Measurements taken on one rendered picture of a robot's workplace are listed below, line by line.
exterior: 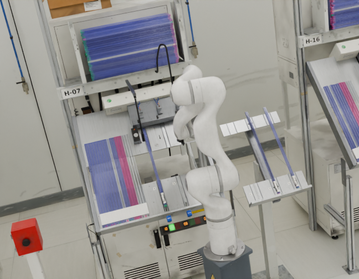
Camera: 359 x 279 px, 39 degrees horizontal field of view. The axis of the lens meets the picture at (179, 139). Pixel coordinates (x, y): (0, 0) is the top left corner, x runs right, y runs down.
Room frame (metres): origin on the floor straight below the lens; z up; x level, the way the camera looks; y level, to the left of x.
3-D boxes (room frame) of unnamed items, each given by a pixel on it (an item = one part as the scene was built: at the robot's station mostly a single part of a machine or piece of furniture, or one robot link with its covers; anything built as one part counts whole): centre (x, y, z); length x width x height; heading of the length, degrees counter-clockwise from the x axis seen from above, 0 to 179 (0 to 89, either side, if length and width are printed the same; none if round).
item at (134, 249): (2.96, 0.26, 0.31); 0.70 x 0.65 x 0.62; 99
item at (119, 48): (2.85, 0.18, 1.52); 0.51 x 0.13 x 0.27; 99
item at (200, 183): (1.96, -0.08, 1.00); 0.19 x 0.12 x 0.24; 93
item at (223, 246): (1.96, -0.12, 0.79); 0.19 x 0.19 x 0.18
